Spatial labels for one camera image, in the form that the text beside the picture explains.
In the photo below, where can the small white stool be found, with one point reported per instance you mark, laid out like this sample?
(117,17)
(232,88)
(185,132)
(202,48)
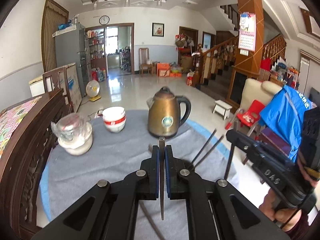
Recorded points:
(222,108)

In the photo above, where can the carved dark wooden chair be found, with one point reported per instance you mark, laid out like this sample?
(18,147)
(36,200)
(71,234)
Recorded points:
(23,162)

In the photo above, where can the red white bowl stack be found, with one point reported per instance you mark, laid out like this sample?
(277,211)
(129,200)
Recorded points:
(114,119)

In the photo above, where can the wooden staircase railing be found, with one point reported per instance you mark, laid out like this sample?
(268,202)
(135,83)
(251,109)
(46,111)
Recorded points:
(221,51)

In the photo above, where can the blue plastic cover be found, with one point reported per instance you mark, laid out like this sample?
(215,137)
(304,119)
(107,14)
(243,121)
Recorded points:
(284,116)

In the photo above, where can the white electric fan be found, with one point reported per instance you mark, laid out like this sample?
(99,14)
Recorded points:
(92,90)

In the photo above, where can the person's right hand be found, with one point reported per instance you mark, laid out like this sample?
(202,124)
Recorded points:
(289,217)

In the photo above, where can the wooden dining chair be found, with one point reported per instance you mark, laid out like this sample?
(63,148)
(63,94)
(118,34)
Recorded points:
(145,64)

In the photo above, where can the wall calendar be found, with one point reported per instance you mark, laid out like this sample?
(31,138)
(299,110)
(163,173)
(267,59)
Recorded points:
(247,31)

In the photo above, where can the grey refrigerator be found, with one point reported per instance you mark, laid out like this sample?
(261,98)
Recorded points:
(71,46)

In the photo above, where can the round wall clock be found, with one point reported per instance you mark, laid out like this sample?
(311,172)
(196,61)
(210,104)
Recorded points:
(104,20)

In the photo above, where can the red plastic child chair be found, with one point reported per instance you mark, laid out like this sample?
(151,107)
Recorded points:
(249,118)

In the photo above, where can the clear plastic bag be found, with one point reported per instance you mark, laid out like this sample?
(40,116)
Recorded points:
(70,127)

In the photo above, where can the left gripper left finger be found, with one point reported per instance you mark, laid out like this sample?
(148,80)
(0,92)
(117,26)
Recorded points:
(107,210)

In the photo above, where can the brass electric kettle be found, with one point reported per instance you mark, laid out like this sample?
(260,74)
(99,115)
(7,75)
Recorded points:
(167,112)

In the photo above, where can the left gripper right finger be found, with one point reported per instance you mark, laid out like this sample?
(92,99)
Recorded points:
(215,210)

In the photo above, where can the orange cardboard box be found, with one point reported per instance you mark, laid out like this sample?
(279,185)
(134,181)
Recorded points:
(163,69)

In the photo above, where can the framed wall picture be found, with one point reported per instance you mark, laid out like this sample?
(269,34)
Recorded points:
(158,29)

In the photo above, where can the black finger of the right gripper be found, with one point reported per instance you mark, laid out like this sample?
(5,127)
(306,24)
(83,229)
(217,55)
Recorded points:
(254,149)

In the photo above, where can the cream sofa chair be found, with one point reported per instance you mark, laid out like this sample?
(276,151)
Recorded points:
(256,90)

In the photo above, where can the grey table cloth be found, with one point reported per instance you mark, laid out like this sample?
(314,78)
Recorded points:
(114,155)

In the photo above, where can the white plastic basin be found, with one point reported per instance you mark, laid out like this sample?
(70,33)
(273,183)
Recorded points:
(78,145)

